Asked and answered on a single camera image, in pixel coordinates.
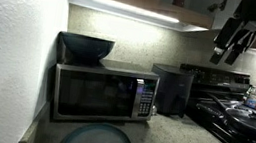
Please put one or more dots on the clear bottle with blue label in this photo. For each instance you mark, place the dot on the clear bottle with blue label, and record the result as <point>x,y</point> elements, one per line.
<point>253,99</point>

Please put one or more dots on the under-cabinet light strip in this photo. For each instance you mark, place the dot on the under-cabinet light strip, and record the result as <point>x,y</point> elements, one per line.
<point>136,9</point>

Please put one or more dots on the black stove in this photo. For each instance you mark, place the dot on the black stove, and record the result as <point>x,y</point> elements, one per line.
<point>217,80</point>

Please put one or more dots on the black air fryer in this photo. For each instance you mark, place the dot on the black air fryer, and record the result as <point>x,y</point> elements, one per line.
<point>170,91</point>

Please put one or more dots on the black frying pan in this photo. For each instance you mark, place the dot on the black frying pan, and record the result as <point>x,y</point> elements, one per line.
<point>251,130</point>

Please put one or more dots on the stainless steel microwave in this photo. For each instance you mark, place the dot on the stainless steel microwave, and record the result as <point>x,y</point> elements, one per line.
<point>98,94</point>

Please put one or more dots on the dark blue bowl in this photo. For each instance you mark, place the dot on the dark blue bowl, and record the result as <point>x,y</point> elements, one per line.
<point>86,47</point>

